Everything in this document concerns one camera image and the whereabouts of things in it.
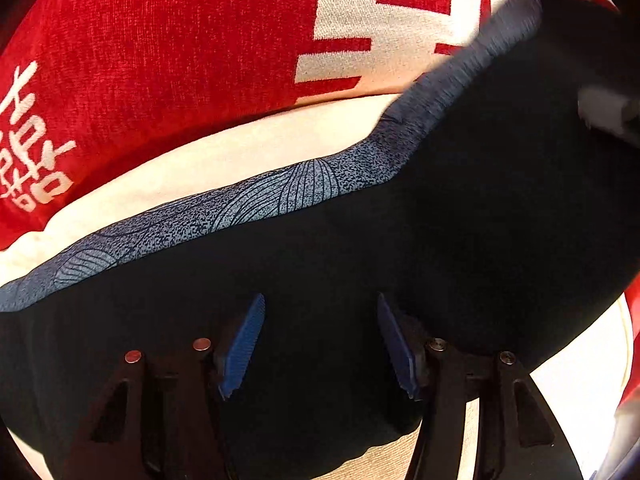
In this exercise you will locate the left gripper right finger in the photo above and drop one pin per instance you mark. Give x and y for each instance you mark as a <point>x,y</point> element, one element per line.
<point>481,417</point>

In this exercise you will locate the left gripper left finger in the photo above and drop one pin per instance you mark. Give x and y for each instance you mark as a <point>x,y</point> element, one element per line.
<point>161,417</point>

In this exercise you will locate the black pants with blue trim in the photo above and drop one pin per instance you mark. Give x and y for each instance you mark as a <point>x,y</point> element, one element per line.
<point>495,201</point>

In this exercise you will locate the peach towel mat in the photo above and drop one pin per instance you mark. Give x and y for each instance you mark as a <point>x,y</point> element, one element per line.
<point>583,383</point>

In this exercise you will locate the red wedding sofa cover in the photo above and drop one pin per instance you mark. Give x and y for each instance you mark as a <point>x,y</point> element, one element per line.
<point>91,89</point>

